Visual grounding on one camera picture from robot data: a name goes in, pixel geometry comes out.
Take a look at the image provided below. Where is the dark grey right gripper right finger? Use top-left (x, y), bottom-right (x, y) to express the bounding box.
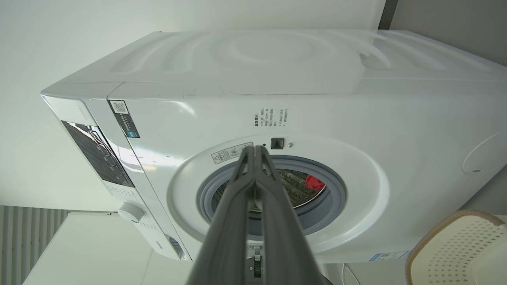
top-left (255, 145), bottom-right (330, 285)

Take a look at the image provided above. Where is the white front-load washing machine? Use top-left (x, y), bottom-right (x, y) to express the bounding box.
top-left (41, 28), bottom-right (507, 264)

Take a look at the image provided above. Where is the grey ribbed panel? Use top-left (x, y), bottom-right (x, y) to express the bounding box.
top-left (0, 205), bottom-right (70, 285)

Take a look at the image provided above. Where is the red and white garment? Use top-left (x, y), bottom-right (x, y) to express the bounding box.
top-left (305, 174), bottom-right (326, 191)

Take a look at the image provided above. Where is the thin white cable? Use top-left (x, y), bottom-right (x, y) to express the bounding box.
top-left (341, 263), bottom-right (359, 285)

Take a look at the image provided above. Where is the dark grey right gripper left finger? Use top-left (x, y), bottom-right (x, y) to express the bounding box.
top-left (186, 146), bottom-right (256, 285)

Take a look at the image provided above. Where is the beige perforated laundry basket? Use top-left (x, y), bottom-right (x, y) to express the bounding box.
top-left (405, 210), bottom-right (507, 285)

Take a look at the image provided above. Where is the white plastic appliance dial knob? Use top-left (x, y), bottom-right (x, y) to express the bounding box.
top-left (118, 202), bottom-right (145, 224)

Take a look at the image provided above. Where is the white cabinet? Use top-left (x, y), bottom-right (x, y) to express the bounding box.
top-left (23, 211), bottom-right (193, 285)

